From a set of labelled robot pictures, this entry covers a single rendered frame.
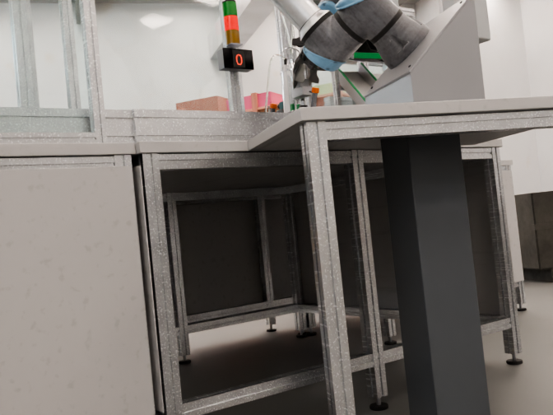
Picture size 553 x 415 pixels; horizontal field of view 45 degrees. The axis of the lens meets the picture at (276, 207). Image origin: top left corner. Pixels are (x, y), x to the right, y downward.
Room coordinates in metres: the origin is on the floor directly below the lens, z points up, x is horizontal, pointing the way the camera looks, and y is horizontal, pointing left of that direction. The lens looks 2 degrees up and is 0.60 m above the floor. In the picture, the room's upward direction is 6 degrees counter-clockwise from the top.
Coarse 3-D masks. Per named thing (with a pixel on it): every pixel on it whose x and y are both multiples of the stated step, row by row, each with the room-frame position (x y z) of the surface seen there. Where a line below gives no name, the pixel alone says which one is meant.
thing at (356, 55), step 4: (364, 44) 2.53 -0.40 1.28; (368, 44) 2.51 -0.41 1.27; (360, 48) 2.55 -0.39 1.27; (364, 48) 2.53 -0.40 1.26; (368, 48) 2.51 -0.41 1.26; (356, 52) 2.55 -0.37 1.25; (360, 52) 2.56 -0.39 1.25; (364, 52) 2.54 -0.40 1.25; (368, 52) 2.51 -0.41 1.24; (372, 52) 2.49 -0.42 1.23; (376, 52) 2.46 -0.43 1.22; (352, 56) 2.38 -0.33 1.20; (356, 56) 2.38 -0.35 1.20; (360, 56) 2.39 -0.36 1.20; (364, 56) 2.39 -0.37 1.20; (368, 56) 2.40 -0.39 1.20; (372, 56) 2.41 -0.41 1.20; (376, 56) 2.42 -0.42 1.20; (380, 56) 2.42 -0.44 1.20
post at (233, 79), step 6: (222, 0) 2.31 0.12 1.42; (222, 12) 2.31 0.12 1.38; (222, 18) 2.32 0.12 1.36; (234, 48) 2.32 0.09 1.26; (228, 72) 2.32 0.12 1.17; (234, 72) 2.32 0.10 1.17; (234, 78) 2.32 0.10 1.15; (234, 84) 2.32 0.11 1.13; (234, 90) 2.31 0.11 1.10; (234, 96) 2.31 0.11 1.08; (234, 102) 2.31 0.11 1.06; (234, 108) 2.31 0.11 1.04
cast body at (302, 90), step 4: (304, 80) 2.30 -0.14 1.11; (308, 80) 2.31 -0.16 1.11; (292, 84) 2.32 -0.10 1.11; (300, 84) 2.29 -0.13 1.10; (304, 84) 2.30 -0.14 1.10; (308, 84) 2.31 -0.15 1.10; (292, 88) 2.32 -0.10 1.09; (296, 88) 2.30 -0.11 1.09; (300, 88) 2.28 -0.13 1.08; (304, 88) 2.28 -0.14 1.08; (308, 88) 2.29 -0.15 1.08; (292, 92) 2.32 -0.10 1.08; (296, 92) 2.31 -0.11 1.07; (300, 92) 2.29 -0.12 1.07; (304, 92) 2.28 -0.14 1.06; (308, 92) 2.29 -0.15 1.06; (292, 96) 2.33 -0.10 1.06; (296, 96) 2.31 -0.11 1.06; (300, 96) 2.33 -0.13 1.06; (304, 96) 2.32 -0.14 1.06
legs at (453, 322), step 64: (320, 128) 1.45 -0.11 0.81; (384, 128) 1.51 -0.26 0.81; (448, 128) 1.55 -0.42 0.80; (512, 128) 1.60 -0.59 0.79; (320, 192) 1.44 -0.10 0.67; (448, 192) 1.77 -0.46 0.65; (320, 256) 1.44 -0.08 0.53; (448, 256) 1.76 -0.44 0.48; (320, 320) 1.48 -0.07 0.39; (448, 320) 1.76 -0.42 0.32; (448, 384) 1.75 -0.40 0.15
